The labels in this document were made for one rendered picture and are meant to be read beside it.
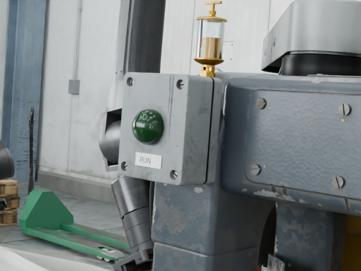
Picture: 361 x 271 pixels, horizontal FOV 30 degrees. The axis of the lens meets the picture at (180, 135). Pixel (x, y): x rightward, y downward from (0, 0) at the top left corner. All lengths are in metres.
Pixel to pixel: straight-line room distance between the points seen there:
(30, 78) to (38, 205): 3.25
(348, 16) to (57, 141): 8.51
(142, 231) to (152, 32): 0.27
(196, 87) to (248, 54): 6.44
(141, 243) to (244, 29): 6.26
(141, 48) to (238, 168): 0.37
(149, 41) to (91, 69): 7.74
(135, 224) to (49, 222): 5.45
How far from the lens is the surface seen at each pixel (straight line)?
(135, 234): 0.86
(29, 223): 6.17
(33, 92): 9.21
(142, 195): 0.87
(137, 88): 0.58
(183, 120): 0.54
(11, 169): 1.25
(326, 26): 0.67
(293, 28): 0.68
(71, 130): 8.89
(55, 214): 6.35
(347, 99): 0.51
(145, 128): 0.55
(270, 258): 0.79
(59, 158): 9.08
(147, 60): 0.90
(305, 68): 0.66
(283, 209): 0.79
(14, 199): 6.68
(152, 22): 0.92
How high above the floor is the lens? 1.31
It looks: 3 degrees down
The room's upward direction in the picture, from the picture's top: 4 degrees clockwise
